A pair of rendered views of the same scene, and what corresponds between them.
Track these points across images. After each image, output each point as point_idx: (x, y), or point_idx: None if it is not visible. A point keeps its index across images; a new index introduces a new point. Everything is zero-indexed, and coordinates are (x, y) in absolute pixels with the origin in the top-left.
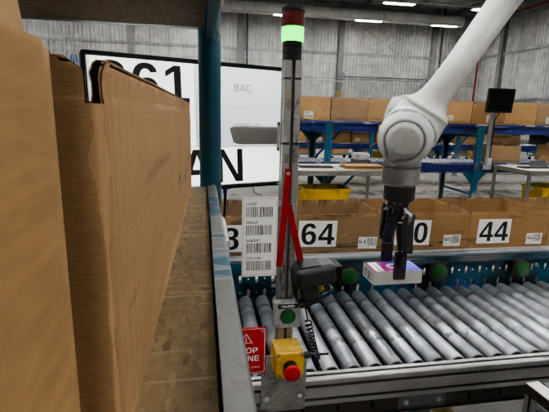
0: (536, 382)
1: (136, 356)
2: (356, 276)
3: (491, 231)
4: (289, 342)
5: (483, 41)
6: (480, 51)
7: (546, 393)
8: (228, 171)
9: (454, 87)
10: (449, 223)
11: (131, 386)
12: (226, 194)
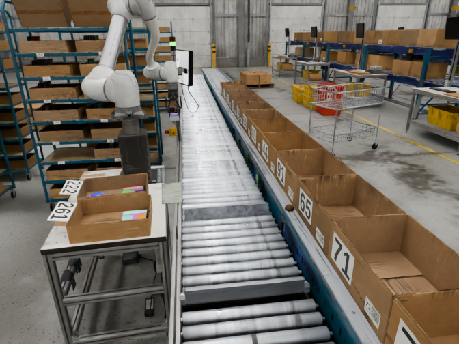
0: (163, 166)
1: (82, 74)
2: (238, 144)
3: (264, 150)
4: (173, 127)
5: (147, 48)
6: (147, 51)
7: (157, 166)
8: (182, 79)
9: (146, 61)
10: (258, 136)
11: (82, 74)
12: (188, 87)
